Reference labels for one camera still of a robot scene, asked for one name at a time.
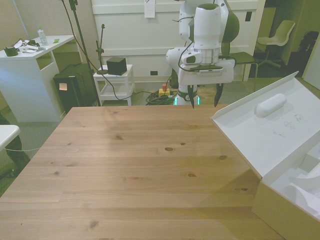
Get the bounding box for thin white cable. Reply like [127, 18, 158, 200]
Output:
[4, 146, 41, 152]

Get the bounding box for black computer tower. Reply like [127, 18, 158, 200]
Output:
[52, 64, 99, 114]

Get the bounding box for white paper sheet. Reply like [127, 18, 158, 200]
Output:
[144, 0, 156, 19]

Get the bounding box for white oblong foam pad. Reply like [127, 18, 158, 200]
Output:
[254, 93, 287, 119]

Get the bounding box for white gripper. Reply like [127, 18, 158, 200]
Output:
[178, 58, 235, 110]

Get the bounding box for black cube box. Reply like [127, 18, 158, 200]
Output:
[106, 56, 127, 76]

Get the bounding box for yellow emergency stop box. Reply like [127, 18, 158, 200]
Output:
[158, 84, 172, 99]

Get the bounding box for small white side table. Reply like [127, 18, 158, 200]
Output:
[92, 64, 136, 107]

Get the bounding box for black backpack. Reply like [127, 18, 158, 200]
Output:
[298, 30, 320, 65]

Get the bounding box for green seat stool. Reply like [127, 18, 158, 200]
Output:
[228, 51, 259, 85]

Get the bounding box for black cable bundle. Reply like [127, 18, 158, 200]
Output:
[144, 90, 179, 106]

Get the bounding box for short black stand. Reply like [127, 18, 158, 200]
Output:
[95, 23, 110, 76]

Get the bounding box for clear plastic water bottle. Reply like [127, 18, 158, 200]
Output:
[37, 25, 49, 47]

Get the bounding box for white items on desk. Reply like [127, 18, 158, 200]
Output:
[12, 38, 46, 54]

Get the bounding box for white cardboard box with lid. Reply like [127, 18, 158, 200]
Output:
[209, 70, 320, 240]

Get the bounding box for white plastic chair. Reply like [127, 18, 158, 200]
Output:
[256, 19, 296, 69]

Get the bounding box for white rounded table edge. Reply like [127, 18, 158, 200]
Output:
[0, 124, 21, 152]

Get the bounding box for white desk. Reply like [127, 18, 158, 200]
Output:
[0, 34, 84, 124]

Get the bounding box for tall black tripod stand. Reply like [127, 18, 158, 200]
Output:
[58, 0, 101, 107]

